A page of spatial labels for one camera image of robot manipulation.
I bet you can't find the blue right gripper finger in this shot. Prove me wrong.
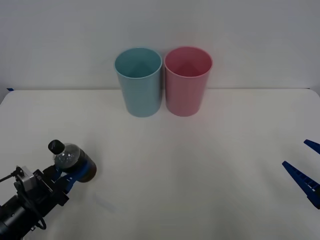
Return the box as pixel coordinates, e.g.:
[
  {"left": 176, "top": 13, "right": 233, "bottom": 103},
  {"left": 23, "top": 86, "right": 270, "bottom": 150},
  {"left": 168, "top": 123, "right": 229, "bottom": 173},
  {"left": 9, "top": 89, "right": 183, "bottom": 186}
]
[
  {"left": 303, "top": 139, "right": 320, "bottom": 154},
  {"left": 281, "top": 160, "right": 320, "bottom": 210}
]

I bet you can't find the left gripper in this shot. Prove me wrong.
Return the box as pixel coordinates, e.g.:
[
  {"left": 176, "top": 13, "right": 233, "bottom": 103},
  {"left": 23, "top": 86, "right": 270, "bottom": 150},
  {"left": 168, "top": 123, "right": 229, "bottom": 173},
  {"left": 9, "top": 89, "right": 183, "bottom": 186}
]
[{"left": 17, "top": 159, "right": 97, "bottom": 218}]

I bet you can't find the dark bottle with black cap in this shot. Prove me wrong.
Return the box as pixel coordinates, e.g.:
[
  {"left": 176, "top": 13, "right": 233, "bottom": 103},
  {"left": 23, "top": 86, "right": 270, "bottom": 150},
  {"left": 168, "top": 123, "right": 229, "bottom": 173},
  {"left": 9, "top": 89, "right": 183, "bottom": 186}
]
[{"left": 47, "top": 139, "right": 98, "bottom": 184}]

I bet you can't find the pale blue plastic bin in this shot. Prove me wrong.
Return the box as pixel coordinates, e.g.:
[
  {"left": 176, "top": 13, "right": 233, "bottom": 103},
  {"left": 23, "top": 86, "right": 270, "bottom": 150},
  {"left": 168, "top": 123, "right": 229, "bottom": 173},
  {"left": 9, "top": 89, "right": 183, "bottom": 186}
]
[{"left": 114, "top": 47, "right": 164, "bottom": 118}]

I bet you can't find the pink plastic bin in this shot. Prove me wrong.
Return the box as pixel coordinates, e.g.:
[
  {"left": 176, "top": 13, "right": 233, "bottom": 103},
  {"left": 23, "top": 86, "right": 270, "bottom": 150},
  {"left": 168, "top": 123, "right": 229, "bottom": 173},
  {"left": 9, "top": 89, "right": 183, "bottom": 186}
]
[{"left": 164, "top": 45, "right": 214, "bottom": 117}]

